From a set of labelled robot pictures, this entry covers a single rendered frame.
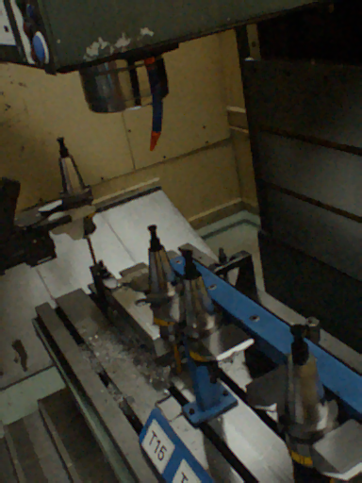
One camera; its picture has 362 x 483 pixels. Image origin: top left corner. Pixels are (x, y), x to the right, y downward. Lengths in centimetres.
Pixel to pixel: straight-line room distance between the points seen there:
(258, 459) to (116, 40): 69
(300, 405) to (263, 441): 45
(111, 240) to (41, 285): 32
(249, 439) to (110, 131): 143
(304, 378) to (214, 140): 188
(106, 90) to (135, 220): 122
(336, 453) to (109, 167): 175
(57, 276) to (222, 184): 87
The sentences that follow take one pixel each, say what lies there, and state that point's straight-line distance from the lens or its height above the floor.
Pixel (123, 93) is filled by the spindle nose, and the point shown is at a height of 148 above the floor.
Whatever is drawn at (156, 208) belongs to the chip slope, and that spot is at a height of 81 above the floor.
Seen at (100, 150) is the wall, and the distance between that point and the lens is 215.
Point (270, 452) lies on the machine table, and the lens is 101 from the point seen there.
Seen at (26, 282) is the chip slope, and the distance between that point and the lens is 201.
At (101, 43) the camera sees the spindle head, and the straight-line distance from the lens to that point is 70.
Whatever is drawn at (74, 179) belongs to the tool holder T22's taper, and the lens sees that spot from 104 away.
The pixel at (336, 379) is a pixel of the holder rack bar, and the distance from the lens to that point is 63.
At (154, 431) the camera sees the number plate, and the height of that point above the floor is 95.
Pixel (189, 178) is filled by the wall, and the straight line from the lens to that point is 235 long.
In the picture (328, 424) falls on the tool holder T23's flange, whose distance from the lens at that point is 59.
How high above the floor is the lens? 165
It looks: 26 degrees down
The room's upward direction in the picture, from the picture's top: 12 degrees counter-clockwise
